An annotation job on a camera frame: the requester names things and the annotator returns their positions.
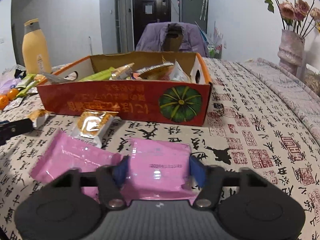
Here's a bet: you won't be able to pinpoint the small green snack packet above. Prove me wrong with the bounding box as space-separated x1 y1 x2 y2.
19 74 37 88
16 80 39 98

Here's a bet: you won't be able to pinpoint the grey interior door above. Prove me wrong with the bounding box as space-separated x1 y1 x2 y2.
114 0 128 54

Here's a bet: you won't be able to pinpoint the clear storage jar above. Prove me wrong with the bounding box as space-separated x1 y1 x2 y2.
304 64 320 93

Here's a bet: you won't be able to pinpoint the gold foil snack packet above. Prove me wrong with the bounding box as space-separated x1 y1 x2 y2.
110 62 135 80

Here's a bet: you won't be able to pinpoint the white cracker snack packet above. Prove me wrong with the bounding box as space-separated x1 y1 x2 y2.
27 109 52 130

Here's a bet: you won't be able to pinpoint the white folded umbrella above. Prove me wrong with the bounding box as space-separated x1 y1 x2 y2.
200 0 209 20

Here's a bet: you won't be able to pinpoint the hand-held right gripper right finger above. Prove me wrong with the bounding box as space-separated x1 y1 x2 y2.
189 156 267 210

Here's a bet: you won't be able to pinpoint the green long snack packet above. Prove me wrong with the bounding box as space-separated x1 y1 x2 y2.
80 67 118 82

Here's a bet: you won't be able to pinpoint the yellow bottle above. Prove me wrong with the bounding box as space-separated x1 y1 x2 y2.
22 19 52 75

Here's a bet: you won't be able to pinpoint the pink vase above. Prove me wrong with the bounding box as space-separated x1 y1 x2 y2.
277 29 305 77

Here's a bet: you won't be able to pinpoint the orange snack packet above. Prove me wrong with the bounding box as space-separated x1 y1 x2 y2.
132 62 175 80

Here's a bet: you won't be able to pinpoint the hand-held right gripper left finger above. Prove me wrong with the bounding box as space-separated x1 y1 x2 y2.
52 155 130 210

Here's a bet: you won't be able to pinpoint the brown cracker snack packet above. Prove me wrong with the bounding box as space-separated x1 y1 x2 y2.
71 110 118 148

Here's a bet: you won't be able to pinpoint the pink snack packet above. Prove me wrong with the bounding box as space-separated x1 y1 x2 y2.
122 137 192 204
29 130 123 198

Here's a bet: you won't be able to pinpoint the grey quilted cloth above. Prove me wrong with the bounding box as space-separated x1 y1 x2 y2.
240 58 320 130

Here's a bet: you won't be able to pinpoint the wooden chair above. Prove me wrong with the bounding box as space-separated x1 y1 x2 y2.
162 24 184 52

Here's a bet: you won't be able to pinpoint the grey snack packet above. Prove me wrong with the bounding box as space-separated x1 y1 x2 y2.
40 71 75 83

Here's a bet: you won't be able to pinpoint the dark entrance door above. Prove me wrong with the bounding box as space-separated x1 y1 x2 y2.
132 0 172 52

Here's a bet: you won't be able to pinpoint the dried pink roses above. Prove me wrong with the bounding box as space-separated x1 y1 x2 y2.
256 0 320 34

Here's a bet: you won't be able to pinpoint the small white snack packet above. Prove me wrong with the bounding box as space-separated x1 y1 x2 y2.
4 97 24 112

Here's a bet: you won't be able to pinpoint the grey refrigerator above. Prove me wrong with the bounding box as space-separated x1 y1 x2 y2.
179 0 208 34

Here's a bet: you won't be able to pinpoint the red cardboard box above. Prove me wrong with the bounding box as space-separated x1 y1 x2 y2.
36 51 213 127

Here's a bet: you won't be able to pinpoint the purple tissue pack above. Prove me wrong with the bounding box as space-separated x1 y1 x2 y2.
0 77 22 93

